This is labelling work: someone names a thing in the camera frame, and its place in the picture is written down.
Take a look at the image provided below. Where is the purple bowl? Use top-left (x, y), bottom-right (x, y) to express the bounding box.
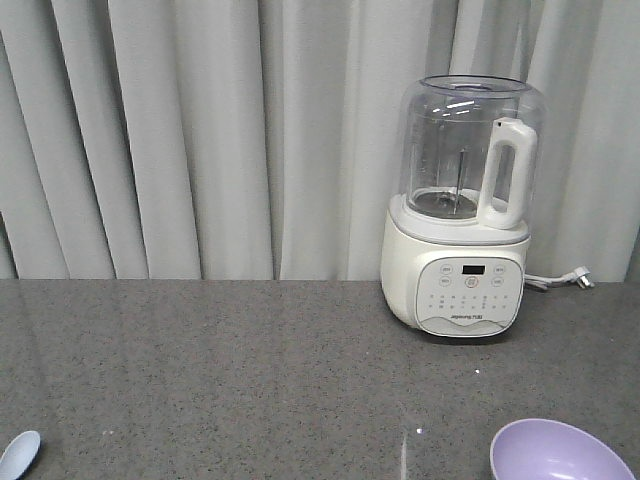
top-left (489, 418), bottom-right (634, 479)

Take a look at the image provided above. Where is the light blue spoon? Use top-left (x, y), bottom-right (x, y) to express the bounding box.
top-left (1, 430), bottom-right (41, 480)

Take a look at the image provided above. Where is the white blender with clear jar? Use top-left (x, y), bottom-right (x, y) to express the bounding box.
top-left (380, 75), bottom-right (545, 338)

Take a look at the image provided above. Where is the grey curtain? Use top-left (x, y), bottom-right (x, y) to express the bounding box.
top-left (1, 1), bottom-right (639, 281)

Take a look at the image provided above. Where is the white power cord with plug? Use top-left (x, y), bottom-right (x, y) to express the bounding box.
top-left (522, 266), bottom-right (596, 292)

